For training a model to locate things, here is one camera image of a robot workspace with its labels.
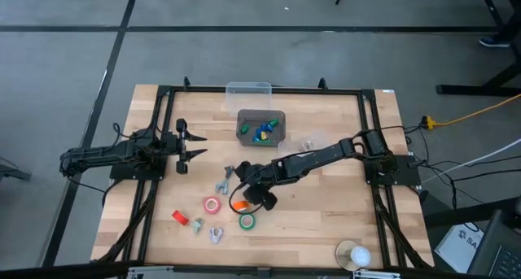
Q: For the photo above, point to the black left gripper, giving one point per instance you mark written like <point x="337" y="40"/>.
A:
<point x="181" y="146"/>

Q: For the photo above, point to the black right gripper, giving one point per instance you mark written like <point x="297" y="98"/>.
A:
<point x="256" y="181"/>

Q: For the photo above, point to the dark grey staple remover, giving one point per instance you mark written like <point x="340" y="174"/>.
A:
<point x="229" y="170"/>

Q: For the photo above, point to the orange tape roll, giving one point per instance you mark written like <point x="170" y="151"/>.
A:
<point x="241" y="207"/>

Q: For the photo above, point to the light blue staple remover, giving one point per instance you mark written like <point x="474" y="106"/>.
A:
<point x="223" y="183"/>

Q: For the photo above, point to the small green stapler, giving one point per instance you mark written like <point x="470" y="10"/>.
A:
<point x="244" y="129"/>
<point x="273" y="122"/>
<point x="264" y="142"/>

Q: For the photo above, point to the small blue stapler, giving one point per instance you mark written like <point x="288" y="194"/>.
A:
<point x="268" y="127"/>
<point x="256" y="139"/>
<point x="258" y="133"/>
<point x="262" y="129"/>

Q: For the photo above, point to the green tape roll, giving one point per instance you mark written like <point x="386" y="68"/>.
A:
<point x="241" y="221"/>

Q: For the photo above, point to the small yellow stapler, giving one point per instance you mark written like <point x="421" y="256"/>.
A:
<point x="264" y="136"/>

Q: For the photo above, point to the clear plastic bag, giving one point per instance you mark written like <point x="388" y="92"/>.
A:
<point x="293" y="145"/>

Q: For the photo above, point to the pale grey staple remover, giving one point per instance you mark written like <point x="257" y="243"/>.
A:
<point x="306" y="145"/>

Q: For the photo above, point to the brass lamp with white bulb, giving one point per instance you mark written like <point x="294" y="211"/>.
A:
<point x="360" y="256"/>

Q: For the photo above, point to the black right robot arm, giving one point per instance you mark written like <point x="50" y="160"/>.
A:
<point x="313" y="159"/>

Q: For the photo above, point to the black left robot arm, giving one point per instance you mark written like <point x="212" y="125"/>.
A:
<point x="102" y="153"/>

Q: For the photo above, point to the pink tape roll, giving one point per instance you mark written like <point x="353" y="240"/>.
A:
<point x="206" y="205"/>

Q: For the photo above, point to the lavender staple remover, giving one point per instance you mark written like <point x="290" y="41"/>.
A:
<point x="216" y="230"/>

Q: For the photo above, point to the pale green staple remover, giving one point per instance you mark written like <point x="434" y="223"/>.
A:
<point x="198" y="225"/>

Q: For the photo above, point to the smoky grey plastic bin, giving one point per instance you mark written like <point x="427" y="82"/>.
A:
<point x="244" y="118"/>

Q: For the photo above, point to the red block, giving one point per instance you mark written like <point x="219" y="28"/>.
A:
<point x="180" y="218"/>

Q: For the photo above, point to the clear plastic bin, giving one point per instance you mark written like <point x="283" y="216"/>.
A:
<point x="248" y="96"/>

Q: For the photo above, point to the grey chair base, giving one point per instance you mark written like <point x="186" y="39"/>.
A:
<point x="14" y="173"/>

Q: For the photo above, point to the black desk foot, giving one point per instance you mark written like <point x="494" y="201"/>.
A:
<point x="460" y="216"/>

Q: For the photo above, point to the white printed box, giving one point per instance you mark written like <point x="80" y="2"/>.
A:
<point x="456" y="246"/>

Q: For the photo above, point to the black desk base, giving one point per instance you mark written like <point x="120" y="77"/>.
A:
<point x="468" y="90"/>

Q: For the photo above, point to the black laptop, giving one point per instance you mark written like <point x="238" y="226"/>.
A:
<point x="500" y="250"/>

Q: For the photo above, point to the person's blue shoe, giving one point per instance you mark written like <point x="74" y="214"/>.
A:
<point x="494" y="42"/>

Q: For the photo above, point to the person's leg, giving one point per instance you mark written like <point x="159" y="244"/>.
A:
<point x="513" y="23"/>

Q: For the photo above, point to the black aluminium table frame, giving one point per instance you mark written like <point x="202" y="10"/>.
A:
<point x="305" y="90"/>

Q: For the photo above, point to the silver metal bracket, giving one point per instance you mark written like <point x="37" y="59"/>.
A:
<point x="376" y="275"/>

